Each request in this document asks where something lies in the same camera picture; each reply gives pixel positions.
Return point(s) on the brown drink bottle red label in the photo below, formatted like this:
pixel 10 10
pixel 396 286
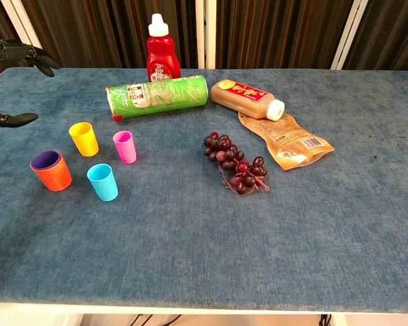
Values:
pixel 241 96

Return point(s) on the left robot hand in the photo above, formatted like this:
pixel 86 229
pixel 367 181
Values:
pixel 10 51

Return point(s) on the pink plastic cup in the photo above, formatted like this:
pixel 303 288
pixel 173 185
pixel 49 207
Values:
pixel 126 149

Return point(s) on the blue plastic cup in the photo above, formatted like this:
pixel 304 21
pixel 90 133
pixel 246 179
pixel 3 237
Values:
pixel 103 185

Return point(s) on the brown spout pouch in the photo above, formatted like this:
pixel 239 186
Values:
pixel 292 142

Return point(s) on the purple plastic cup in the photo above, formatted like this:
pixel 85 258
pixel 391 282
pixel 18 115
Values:
pixel 46 159

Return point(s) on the blue table cloth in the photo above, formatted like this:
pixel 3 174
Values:
pixel 190 237

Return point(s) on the yellow plastic cup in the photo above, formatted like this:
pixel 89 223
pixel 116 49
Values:
pixel 85 141

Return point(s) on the green chips can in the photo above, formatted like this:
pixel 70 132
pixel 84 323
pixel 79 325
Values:
pixel 156 98

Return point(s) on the purple grape bunch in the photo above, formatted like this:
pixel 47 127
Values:
pixel 224 149

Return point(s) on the red ketchup bottle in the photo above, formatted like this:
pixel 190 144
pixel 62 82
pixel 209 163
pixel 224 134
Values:
pixel 163 61

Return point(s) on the white frame post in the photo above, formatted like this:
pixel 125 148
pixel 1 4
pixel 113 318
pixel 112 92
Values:
pixel 205 34
pixel 25 34
pixel 350 34

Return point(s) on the orange plastic cup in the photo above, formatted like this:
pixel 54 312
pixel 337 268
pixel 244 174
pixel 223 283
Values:
pixel 54 178

